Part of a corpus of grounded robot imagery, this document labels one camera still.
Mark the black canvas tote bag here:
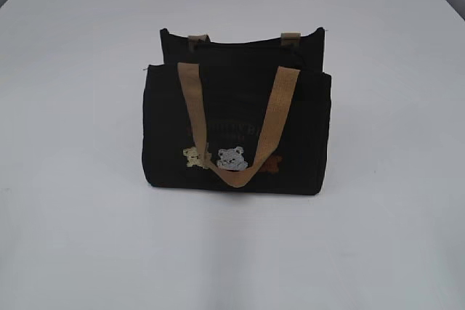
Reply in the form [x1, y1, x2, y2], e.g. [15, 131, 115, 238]
[142, 28, 331, 195]

